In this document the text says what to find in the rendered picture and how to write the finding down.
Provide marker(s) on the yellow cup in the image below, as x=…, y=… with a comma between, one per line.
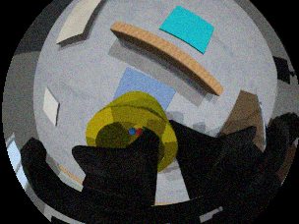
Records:
x=134, y=109

